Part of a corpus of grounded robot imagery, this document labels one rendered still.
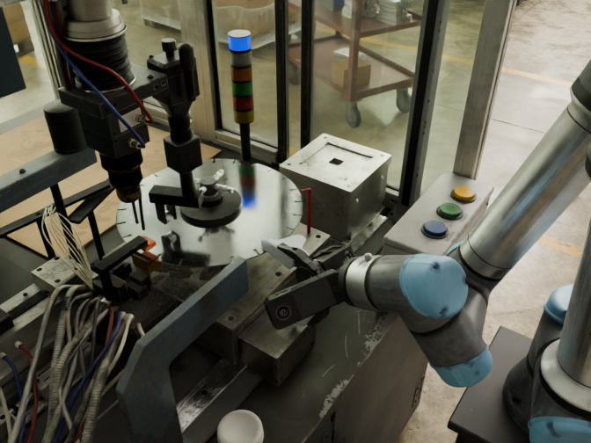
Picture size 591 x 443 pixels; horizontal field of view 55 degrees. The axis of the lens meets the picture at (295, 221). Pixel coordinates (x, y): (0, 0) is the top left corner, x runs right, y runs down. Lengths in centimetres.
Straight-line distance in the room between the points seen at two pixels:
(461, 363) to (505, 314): 151
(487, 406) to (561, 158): 46
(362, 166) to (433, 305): 60
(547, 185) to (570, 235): 203
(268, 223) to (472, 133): 47
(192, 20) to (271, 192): 63
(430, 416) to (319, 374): 94
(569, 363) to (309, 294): 33
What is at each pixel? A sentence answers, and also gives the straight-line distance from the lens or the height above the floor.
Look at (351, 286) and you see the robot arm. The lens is 77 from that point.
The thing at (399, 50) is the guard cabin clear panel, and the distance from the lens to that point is 123.
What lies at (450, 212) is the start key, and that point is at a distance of 111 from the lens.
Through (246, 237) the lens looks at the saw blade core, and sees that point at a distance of 95.
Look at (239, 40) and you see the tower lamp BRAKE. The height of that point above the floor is 115.
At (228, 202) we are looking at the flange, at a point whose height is 96.
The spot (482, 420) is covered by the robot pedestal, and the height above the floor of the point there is 75.
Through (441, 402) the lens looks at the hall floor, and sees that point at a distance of 194.
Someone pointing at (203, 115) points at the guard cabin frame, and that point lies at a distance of 163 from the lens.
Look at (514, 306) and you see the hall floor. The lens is 232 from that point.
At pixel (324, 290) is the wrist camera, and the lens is 80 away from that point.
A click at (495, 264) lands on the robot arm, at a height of 104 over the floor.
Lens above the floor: 154
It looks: 37 degrees down
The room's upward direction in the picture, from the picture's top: straight up
